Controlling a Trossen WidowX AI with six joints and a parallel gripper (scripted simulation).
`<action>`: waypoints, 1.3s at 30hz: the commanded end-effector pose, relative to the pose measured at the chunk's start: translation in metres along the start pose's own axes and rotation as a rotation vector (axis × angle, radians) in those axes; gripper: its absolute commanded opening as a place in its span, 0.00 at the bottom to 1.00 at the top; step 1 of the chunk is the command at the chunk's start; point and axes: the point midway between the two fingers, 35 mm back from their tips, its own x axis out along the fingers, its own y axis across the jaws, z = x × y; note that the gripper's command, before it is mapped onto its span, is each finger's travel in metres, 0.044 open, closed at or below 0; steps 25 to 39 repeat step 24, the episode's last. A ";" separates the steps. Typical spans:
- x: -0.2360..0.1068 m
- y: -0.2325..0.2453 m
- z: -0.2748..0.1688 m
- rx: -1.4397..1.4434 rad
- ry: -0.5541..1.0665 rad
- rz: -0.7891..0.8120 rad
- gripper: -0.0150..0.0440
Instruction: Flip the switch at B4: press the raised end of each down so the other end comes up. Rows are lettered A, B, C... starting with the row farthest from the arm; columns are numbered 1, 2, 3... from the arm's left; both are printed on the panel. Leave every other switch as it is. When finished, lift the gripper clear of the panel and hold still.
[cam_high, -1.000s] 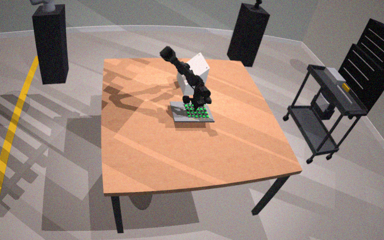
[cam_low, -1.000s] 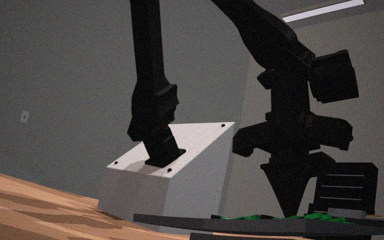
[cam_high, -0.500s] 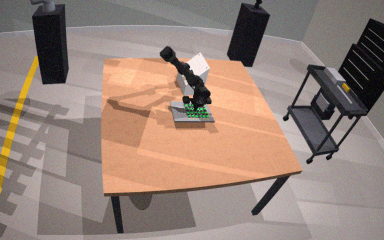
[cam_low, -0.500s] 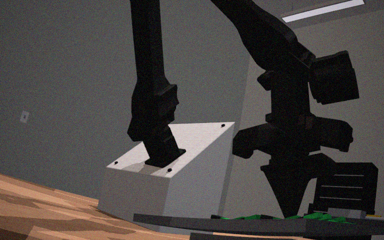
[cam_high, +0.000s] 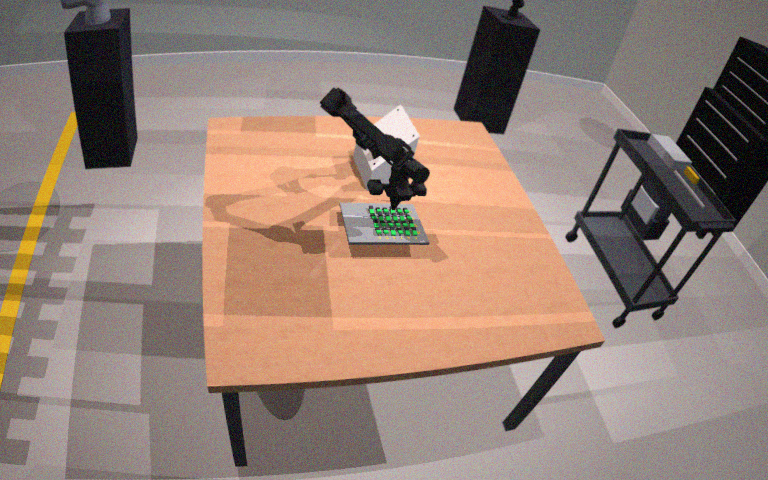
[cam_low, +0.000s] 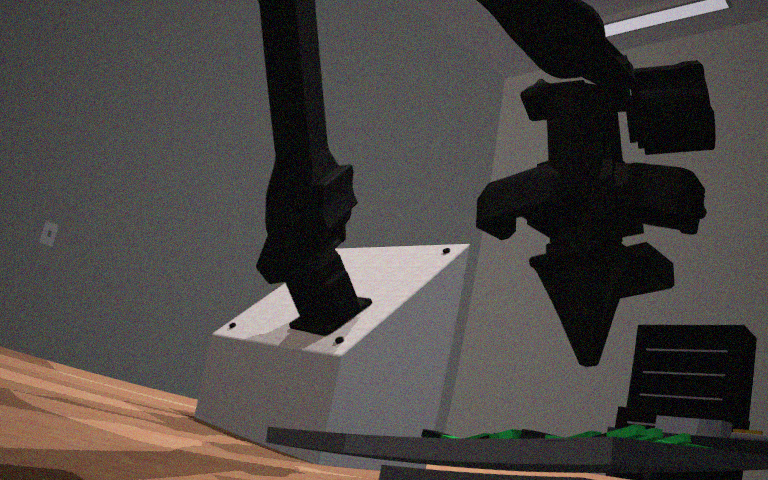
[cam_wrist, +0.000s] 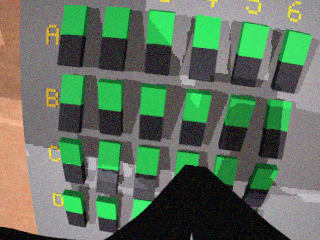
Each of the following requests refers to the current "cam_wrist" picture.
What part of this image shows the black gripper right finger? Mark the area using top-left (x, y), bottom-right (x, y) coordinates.
top-left (191, 167), bottom-right (289, 240)

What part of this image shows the grey switch panel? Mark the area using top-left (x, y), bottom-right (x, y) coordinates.
top-left (19, 0), bottom-right (320, 240)

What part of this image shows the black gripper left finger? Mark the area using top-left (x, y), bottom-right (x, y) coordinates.
top-left (0, 164), bottom-right (199, 240)

